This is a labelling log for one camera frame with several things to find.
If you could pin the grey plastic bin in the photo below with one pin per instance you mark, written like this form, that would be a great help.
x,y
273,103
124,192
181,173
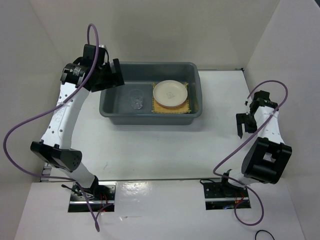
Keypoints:
x,y
115,104

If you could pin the pink plate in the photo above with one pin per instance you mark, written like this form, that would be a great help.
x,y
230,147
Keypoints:
x,y
171,107

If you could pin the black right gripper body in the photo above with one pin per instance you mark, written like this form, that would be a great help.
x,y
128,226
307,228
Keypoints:
x,y
252,127

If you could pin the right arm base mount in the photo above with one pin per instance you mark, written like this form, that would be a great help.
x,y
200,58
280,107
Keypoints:
x,y
220,195

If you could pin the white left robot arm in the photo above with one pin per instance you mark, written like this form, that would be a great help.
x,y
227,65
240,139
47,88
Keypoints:
x,y
89,73

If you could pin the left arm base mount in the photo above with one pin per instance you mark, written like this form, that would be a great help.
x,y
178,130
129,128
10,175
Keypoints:
x,y
104,202

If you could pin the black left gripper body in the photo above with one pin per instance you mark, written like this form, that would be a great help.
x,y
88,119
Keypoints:
x,y
105,80

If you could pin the cream plate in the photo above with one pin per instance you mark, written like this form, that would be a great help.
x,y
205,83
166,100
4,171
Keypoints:
x,y
170,92

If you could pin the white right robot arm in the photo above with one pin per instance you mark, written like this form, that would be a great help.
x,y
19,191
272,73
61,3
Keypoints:
x,y
268,156

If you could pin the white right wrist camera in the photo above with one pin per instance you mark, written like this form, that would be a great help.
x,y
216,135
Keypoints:
x,y
247,104

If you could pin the woven bamboo mat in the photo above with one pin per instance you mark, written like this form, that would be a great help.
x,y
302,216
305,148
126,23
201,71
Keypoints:
x,y
179,110

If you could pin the clear plastic cup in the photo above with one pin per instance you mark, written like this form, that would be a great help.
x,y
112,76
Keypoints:
x,y
136,97

